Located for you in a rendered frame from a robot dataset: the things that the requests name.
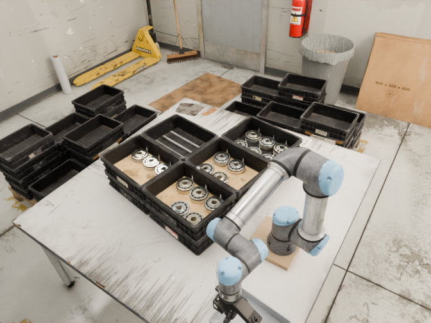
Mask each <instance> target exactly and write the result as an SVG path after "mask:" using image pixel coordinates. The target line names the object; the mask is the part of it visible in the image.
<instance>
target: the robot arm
mask: <svg viewBox="0 0 431 323"><path fill-rule="evenodd" d="M267 166H268V168H267V169H266V170H265V172H264V173H263V174H262V175H261V176H260V177H259V178H258V179H257V180H256V182H255V183H254V184H253V185H252V186H251V188H250V189H249V190H248V191H247V192H246V193H245V194H244V195H243V196H242V197H241V199H240V200H239V201H238V202H237V203H236V205H235V206H234V207H233V208H232V209H231V210H230V211H229V212H228V213H227V214H226V216H225V217H224V218H223V219H220V218H215V219H214V220H211V221H210V223H209V224H208V226H207V235H208V236H209V237H210V238H211V239H212V240H213V241H214V242H215V243H217V244H218V245H219V246H221V247H222V248H223V249H224V250H225V251H227V252H228V253H229V254H230V255H231V256H229V257H226V258H223V259H222V260H221V261H220V262H219V264H218V268H217V278H218V285H217V286H216V287H215V290H216V291H217V292H218V294H217V295H216V297H215V298H214V300H213V308H214V309H215V310H217V311H218V312H219V313H220V314H223V313H224V314H225V315H226V316H222V317H221V318H220V320H216V319H214V320H213V323H231V322H230V321H231V320H233V319H234V318H235V317H236V315H237V314H238V315H239V316H240V317H241V318H242V319H243V320H244V321H245V322H246V323H261V321H262V317H261V316H260V315H259V314H258V313H257V311H256V310H255V309H254V308H253V307H252V306H251V305H250V304H249V303H248V300H247V299H246V298H244V297H243V296H242V295H241V293H242V281H243V280H244V279H245V278H246V277H247V276H248V275H249V274H250V273H251V272H252V271H253V270H254V269H255V268H256V267H257V266H258V265H260V264H261V263H262V261H263V260H264V259H265V258H266V257H267V255H268V248H269V250H270V251H271V252H272V253H275V254H277V255H279V256H288V255H290V254H292V253H294V252H295V250H296V249H297V246H298V247H299V248H301V249H303V250H304V251H305V252H306V253H307V254H310V255H311V256H317V255H318V254H319V253H320V252H321V251H322V250H323V248H324V247H325V245H326V244H327V242H328V241H329V239H330V236H328V234H326V233H325V232H326V231H325V227H324V225H323V222H324V219H325V213H326V207H327V203H328V198H329V197H330V196H333V195H335V194H336V193H337V191H338V190H339V189H340V187H341V183H342V182H343V179H344V169H343V167H342V166H341V165H339V164H338V163H336V162H335V161H333V160H330V159H328V158H326V157H324V156H321V155H320V154H317V153H315V152H314V151H311V150H310V149H308V148H306V147H293V148H290V149H286V150H284V151H282V152H281V153H279V154H277V155H276V156H275V157H274V158H273V159H272V160H271V161H270V162H269V163H268V164H267ZM291 176H294V177H295V178H298V179H299V180H301V181H302V182H303V190H304V192H305V193H306V194H305V204H304V209H303V218H301V217H300V215H299V213H298V211H297V209H296V208H293V207H292V206H281V207H279V208H277V209H276V210H275V211H274V213H273V217H272V227H271V231H270V233H269V234H268V236H267V246H268V248H267V246H266V244H265V243H263V241H261V240H260V239H258V238H253V239H252V240H250V241H249V240H248V239H246V238H245V237H243V236H242V235H241V234H240V233H239V232H240V231H241V230H242V228H243V227H244V226H245V225H246V224H247V223H248V222H249V220H250V219H251V218H252V217H253V216H254V214H256V212H257V211H258V210H259V209H260V208H261V207H262V205H263V204H264V203H265V202H266V201H267V200H268V199H269V197H270V196H271V195H272V194H273V192H274V191H275V190H276V189H277V188H278V187H279V186H280V185H281V183H282V182H283V181H287V180H288V179H289V178H290V177H291ZM214 304H215V306H216V307H217V308H216V307H215V306H214Z"/></svg>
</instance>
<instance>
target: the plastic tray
mask: <svg viewBox="0 0 431 323"><path fill-rule="evenodd" d="M241 295H242V296H243V297H244V298H246V299H247V300H248V303H249V304H250V305H251V306H252V307H253V308H254V309H255V310H256V311H257V313H258V314H259V315H260V316H261V317H262V321H261V323H291V321H290V320H289V319H287V318H286V317H284V316H283V315H281V314H280V313H278V312H277V311H276V310H274V309H272V307H270V306H268V305H267V304H266V303H264V302H263V301H261V300H260V299H258V298H257V297H255V296H254V295H253V294H251V293H249V292H248V291H247V290H245V289H244V288H243V287H242V293H241ZM222 316H226V315H225V314H224V313H223V314H220V313H219V312H218V311H217V310H216V311H215V312H214V314H213V315H212V316H211V317H210V318H209V323H213V320H214V319H216V320H220V318H221V317H222ZM230 322H231V323H246V322H245V321H244V320H243V319H242V318H241V317H240V316H239V315H238V314H237V315H236V317H235V318H234V319H233V320H231V321H230Z"/></svg>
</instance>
